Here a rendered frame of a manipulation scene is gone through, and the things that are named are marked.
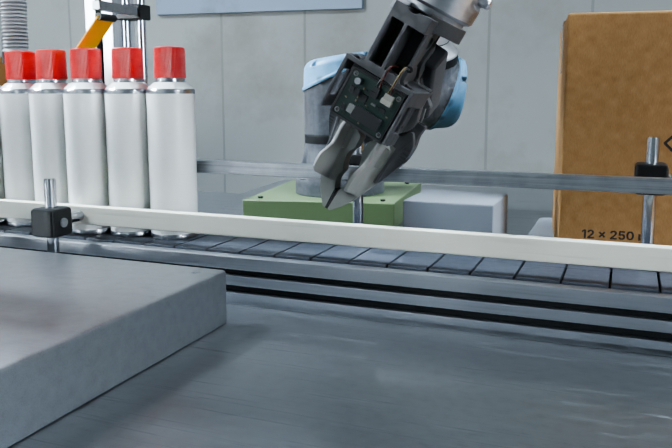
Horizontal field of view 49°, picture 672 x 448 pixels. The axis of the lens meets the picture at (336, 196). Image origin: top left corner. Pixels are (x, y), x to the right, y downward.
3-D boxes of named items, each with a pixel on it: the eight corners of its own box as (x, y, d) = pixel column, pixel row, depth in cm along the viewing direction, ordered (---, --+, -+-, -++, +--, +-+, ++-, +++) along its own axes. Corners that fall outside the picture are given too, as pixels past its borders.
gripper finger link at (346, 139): (282, 196, 69) (326, 112, 66) (307, 189, 75) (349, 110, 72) (308, 214, 68) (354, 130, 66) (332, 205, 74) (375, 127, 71)
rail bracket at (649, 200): (626, 319, 67) (636, 140, 65) (626, 298, 74) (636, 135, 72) (665, 323, 66) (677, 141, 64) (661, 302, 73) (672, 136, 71)
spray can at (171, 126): (140, 237, 80) (133, 46, 77) (172, 229, 84) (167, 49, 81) (177, 242, 77) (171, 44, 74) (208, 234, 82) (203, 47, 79)
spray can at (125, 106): (101, 236, 80) (92, 46, 77) (123, 228, 85) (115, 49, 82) (145, 238, 79) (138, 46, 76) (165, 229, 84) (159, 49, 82)
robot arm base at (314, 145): (281, 196, 120) (279, 136, 119) (314, 184, 134) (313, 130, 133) (369, 199, 115) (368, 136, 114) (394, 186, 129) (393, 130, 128)
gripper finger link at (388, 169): (346, 166, 71) (390, 87, 68) (353, 164, 72) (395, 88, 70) (386, 192, 70) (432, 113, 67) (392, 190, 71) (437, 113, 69)
